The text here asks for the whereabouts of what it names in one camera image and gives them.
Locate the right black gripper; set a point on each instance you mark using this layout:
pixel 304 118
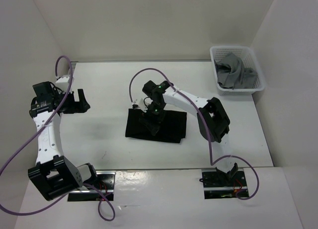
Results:
pixel 147 116

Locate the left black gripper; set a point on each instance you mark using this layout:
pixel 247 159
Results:
pixel 79 107

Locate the black skirt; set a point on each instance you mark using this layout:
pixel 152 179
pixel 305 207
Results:
pixel 171 130

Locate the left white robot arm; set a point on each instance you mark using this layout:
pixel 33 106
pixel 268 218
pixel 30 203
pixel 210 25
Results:
pixel 53 174

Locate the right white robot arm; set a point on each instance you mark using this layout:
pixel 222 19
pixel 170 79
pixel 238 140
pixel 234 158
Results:
pixel 213 121

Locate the grey skirt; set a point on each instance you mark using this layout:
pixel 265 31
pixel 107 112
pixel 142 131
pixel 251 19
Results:
pixel 232 74

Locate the white plastic basket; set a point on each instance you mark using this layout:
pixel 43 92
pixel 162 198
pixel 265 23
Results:
pixel 249 60

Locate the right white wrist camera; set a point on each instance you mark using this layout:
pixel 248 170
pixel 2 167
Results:
pixel 140 104

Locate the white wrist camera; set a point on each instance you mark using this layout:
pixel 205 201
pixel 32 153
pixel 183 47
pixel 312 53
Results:
pixel 62 83
pixel 140 104

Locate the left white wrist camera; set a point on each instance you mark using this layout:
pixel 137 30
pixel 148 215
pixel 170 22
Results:
pixel 62 83

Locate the aluminium table edge rail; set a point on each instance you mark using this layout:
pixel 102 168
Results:
pixel 72 69

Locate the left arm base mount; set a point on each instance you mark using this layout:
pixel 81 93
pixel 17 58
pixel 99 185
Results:
pixel 105 183

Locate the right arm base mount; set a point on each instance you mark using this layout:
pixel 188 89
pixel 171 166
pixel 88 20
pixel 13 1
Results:
pixel 215 188

